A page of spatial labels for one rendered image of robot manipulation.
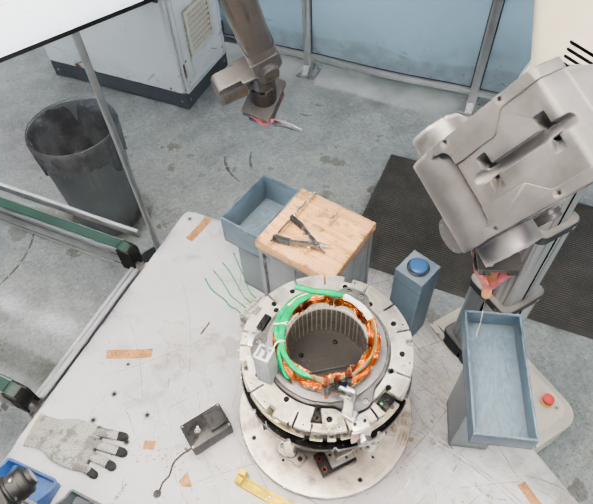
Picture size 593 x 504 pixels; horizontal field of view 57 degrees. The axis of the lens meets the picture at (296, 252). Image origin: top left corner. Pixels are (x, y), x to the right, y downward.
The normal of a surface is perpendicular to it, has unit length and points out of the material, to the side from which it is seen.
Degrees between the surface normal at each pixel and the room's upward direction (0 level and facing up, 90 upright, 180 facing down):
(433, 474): 0
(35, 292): 0
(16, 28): 83
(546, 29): 90
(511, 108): 70
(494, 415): 0
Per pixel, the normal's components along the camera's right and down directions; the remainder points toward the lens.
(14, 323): -0.04, -0.61
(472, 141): -0.74, 0.28
